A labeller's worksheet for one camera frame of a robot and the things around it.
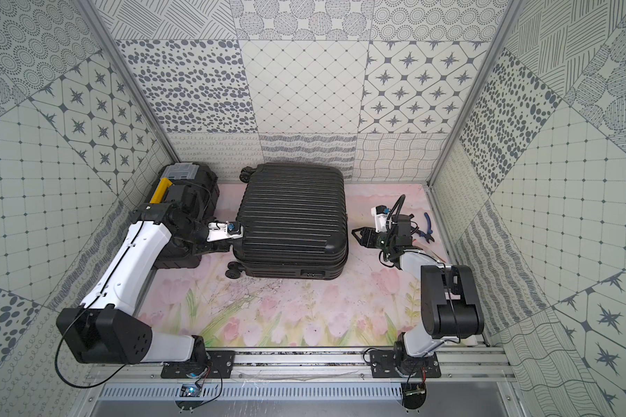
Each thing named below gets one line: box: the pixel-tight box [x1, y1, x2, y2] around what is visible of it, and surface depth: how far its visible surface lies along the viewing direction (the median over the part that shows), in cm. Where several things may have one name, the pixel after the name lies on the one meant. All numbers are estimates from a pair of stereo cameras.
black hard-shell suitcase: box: [225, 163, 348, 280], surface depth 83 cm
